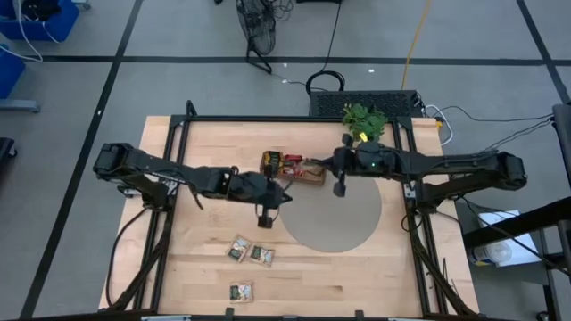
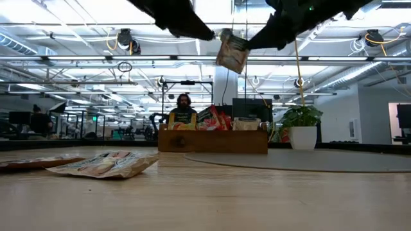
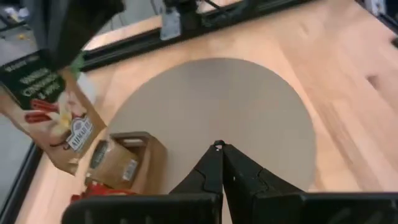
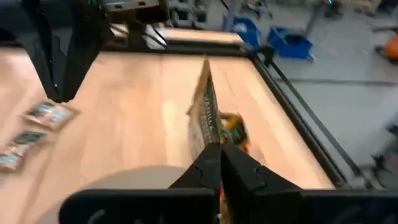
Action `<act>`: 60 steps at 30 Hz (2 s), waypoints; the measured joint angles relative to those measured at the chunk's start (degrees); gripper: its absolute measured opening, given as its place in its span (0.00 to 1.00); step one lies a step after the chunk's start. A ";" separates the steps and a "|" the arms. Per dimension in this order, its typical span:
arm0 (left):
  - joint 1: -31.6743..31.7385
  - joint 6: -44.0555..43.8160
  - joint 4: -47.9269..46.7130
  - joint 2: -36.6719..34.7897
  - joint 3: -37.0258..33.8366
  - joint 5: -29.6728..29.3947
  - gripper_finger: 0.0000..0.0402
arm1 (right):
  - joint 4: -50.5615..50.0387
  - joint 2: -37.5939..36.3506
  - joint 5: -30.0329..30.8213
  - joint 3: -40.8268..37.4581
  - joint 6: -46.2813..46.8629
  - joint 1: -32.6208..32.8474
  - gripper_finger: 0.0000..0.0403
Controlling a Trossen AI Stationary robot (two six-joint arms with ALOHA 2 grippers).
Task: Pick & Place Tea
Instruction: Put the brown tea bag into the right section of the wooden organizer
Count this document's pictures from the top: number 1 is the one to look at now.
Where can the vanilla cinnamon apple tea packet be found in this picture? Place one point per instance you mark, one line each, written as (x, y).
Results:
(262, 255)

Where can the grey round mat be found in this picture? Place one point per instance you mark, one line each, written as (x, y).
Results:
(332, 218)

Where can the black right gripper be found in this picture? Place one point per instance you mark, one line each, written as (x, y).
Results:
(370, 160)

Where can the white labelled can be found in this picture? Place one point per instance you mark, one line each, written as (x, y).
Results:
(482, 255)

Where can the brown wooden tea box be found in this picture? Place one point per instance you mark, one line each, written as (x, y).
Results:
(308, 178)

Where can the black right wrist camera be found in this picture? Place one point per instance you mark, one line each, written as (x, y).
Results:
(340, 187)

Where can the black perforated computer case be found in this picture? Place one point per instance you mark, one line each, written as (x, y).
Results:
(366, 101)

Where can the black table edge rail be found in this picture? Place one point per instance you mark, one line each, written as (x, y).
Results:
(290, 118)

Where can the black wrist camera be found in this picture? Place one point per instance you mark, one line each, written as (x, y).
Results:
(265, 220)
(340, 187)

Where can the blue plastic bin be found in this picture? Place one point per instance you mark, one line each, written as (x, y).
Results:
(40, 20)
(10, 71)

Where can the yellow mango tea packet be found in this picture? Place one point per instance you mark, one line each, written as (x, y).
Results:
(272, 162)

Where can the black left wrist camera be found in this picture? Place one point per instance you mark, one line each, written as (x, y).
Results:
(265, 220)

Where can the green plant in white pot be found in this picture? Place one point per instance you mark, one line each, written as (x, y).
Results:
(365, 121)

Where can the white cardboard box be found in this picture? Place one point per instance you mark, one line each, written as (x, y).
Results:
(513, 241)

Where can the tan tea packet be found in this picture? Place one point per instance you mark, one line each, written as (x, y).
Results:
(310, 170)

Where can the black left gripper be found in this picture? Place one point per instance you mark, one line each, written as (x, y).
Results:
(250, 187)

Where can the cream foil tea packet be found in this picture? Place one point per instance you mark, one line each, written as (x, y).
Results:
(241, 292)

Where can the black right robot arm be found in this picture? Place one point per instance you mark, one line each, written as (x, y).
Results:
(464, 167)

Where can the red tea packet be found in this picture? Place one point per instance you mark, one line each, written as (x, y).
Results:
(290, 161)

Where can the green label tea packet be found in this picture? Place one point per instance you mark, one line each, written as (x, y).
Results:
(239, 248)

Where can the black metal stand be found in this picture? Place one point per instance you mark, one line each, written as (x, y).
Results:
(517, 225)

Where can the black table frame rail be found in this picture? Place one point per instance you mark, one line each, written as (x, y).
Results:
(424, 249)
(171, 214)

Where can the black floor fan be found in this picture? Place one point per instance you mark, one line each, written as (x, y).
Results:
(258, 27)

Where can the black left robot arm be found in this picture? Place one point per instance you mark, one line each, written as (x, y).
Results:
(147, 167)

